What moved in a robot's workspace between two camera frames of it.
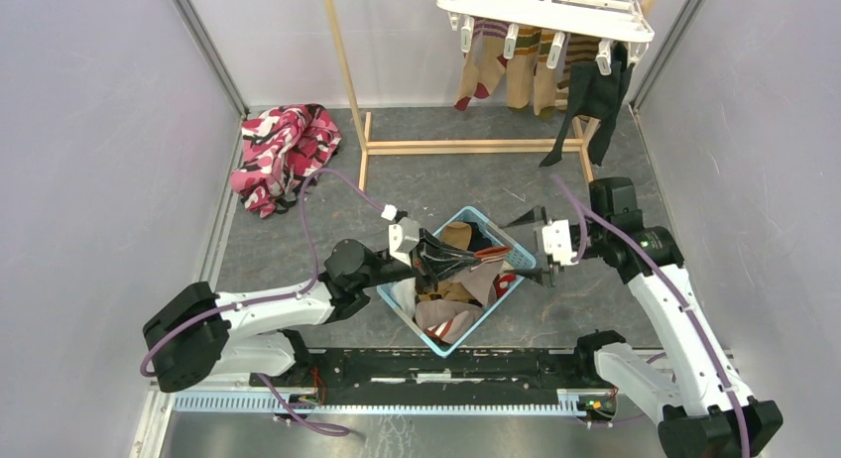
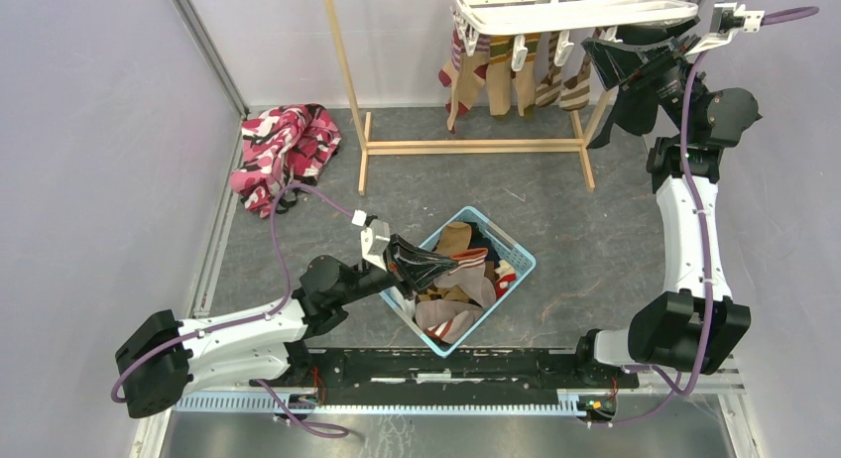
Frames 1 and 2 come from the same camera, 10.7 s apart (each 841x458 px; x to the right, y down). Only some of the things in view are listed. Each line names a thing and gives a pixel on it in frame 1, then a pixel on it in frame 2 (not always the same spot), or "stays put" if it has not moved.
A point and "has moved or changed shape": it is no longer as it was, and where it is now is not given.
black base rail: (419, 372) stays put
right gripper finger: (536, 274) -> (613, 61)
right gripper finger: (538, 213) -> (644, 35)
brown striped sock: (579, 49) -> (575, 90)
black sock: (599, 95) -> (636, 110)
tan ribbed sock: (456, 234) stays put
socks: (481, 275) has moved or changed shape
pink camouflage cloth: (282, 145) stays put
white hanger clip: (509, 41) -> (520, 53)
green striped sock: (544, 86) -> (526, 76)
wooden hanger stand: (572, 140) stays put
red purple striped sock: (485, 63) -> (449, 77)
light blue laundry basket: (447, 311) stays put
